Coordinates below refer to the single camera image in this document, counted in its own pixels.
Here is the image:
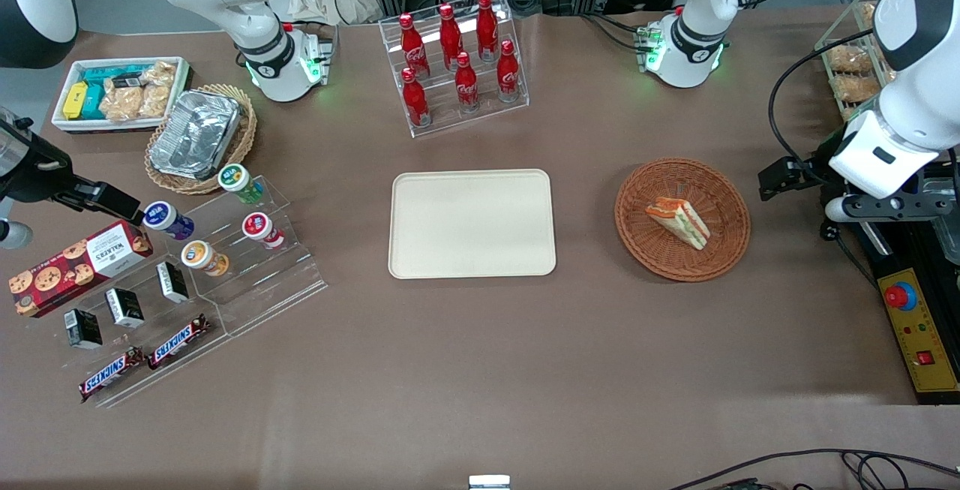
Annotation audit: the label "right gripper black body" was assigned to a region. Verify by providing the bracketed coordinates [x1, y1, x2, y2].
[0, 109, 77, 206]

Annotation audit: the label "triangle sandwich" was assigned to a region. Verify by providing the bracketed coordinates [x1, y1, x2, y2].
[645, 197, 711, 251]

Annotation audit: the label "brown round wicker basket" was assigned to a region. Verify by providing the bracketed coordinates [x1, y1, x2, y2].
[614, 158, 752, 282]

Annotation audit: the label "aluminium foil tray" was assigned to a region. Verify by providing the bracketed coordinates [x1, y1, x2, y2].
[148, 90, 242, 181]

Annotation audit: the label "light oval wicker basket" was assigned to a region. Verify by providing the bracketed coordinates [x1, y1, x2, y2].
[145, 84, 258, 196]

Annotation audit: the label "beige rectangular tray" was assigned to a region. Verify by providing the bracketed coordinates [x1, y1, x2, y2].
[388, 169, 557, 280]

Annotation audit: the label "blue lid yoghurt cup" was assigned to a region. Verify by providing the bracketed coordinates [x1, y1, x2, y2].
[142, 201, 196, 242]

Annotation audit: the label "red cookie box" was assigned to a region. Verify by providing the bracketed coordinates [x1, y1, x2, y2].
[9, 220, 154, 319]

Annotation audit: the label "yellow snack box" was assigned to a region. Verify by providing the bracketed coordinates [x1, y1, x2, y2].
[62, 82, 90, 122]

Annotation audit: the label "black countertop appliance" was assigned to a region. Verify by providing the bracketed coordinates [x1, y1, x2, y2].
[847, 164, 960, 288]

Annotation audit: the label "clear cracker pack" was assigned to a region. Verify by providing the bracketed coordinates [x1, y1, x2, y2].
[142, 61, 178, 89]
[99, 77, 146, 122]
[139, 85, 173, 120]

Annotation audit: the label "small black box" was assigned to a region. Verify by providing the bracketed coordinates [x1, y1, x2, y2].
[64, 308, 104, 350]
[156, 261, 190, 305]
[105, 288, 146, 329]

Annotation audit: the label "white plastic snack bin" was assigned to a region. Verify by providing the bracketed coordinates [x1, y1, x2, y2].
[50, 56, 193, 134]

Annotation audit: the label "steel appliance pan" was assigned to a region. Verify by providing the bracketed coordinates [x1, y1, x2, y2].
[921, 169, 960, 266]

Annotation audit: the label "orange lid yoghurt cup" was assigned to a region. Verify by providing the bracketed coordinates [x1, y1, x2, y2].
[181, 240, 230, 278]

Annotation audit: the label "teal snack pack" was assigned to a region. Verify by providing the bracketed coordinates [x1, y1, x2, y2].
[81, 65, 146, 89]

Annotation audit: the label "green lid yoghurt cup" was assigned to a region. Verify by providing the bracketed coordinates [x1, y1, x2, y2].
[217, 164, 266, 205]

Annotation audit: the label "red emergency stop button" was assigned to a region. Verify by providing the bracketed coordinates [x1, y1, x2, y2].
[884, 282, 918, 311]

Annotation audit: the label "Snickers chocolate bar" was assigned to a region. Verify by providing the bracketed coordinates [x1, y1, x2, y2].
[147, 314, 210, 371]
[79, 347, 146, 404]

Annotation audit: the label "red lid yoghurt cup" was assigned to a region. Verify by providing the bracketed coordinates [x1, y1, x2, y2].
[241, 212, 286, 251]

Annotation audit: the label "clear acrylic stepped stand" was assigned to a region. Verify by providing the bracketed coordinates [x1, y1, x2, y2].
[55, 173, 329, 409]

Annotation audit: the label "yellow control box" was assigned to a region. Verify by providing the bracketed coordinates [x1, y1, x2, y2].
[877, 268, 960, 405]

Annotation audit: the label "red cola bottle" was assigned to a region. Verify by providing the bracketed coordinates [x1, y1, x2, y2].
[454, 52, 480, 113]
[476, 0, 500, 62]
[496, 40, 522, 104]
[399, 13, 431, 78]
[400, 68, 431, 128]
[438, 4, 464, 71]

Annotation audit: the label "clear acrylic bottle rack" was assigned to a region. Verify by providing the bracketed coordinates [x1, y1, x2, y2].
[379, 0, 530, 138]

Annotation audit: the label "black power cable with plug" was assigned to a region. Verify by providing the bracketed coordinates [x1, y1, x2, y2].
[819, 221, 878, 288]

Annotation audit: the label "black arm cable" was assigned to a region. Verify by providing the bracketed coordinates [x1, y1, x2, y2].
[767, 46, 901, 176]

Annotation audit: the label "white wire bread rack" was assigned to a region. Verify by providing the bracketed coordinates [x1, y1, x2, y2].
[814, 0, 901, 125]

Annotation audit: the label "black base cables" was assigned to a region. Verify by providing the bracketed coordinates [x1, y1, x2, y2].
[579, 11, 655, 53]

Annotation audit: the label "black floor cables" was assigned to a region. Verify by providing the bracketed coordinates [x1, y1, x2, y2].
[667, 448, 960, 490]

